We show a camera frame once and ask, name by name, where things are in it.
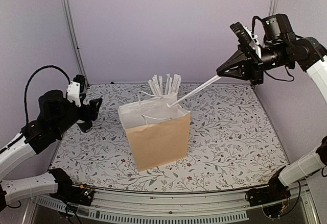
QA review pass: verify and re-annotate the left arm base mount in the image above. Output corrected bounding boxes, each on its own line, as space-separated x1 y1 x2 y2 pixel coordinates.
48 168 94 206

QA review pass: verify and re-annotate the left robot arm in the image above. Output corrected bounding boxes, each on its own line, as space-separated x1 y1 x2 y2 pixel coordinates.
1 90 103 210

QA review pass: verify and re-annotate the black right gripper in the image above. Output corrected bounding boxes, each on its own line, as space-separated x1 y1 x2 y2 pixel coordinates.
217 41 290 85

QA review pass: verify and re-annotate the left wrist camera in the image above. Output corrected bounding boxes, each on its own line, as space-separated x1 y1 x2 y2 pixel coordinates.
66 74 86 107

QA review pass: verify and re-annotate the brown paper bag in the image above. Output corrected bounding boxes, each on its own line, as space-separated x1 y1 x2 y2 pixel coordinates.
118 93 191 171

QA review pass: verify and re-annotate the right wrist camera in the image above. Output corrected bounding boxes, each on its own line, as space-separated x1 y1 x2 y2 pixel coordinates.
229 22 262 58

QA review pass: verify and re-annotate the paper-wrapped straws bundle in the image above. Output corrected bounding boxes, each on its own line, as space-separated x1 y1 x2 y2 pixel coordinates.
147 73 182 96

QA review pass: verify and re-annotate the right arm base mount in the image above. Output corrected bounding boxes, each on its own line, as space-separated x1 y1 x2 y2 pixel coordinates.
245 170 301 219

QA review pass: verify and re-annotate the single paper-wrapped straw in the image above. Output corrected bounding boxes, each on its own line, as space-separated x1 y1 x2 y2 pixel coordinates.
167 75 222 108

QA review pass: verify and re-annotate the aluminium front rail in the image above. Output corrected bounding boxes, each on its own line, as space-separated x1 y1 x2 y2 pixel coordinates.
22 181 322 223

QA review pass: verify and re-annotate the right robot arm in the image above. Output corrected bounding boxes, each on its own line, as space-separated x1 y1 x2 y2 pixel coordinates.
215 11 326 202

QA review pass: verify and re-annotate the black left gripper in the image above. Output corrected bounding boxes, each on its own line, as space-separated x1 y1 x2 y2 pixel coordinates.
53 95 102 136

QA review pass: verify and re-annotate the left aluminium corner post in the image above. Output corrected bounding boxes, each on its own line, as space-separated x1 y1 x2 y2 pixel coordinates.
61 0 89 87

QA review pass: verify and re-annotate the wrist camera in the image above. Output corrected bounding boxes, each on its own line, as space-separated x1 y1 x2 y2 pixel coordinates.
229 22 262 58
66 74 86 107

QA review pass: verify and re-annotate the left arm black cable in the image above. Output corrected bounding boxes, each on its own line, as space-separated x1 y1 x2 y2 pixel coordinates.
23 65 71 122

